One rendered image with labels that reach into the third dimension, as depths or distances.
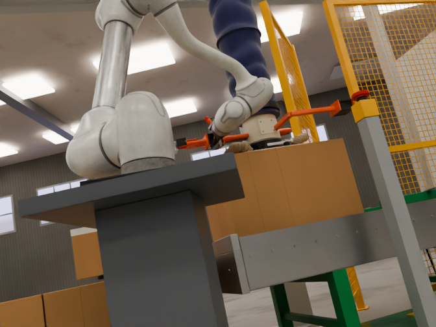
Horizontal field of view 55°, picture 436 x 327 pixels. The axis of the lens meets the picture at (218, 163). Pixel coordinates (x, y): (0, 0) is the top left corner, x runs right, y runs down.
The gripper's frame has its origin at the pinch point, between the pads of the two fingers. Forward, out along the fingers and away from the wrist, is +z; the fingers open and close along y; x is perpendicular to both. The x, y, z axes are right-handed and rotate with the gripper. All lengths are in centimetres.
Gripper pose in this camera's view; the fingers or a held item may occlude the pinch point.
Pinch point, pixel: (211, 141)
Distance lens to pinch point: 200.9
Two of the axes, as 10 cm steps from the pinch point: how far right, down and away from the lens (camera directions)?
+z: -2.4, 2.6, 9.3
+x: 9.5, -1.4, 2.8
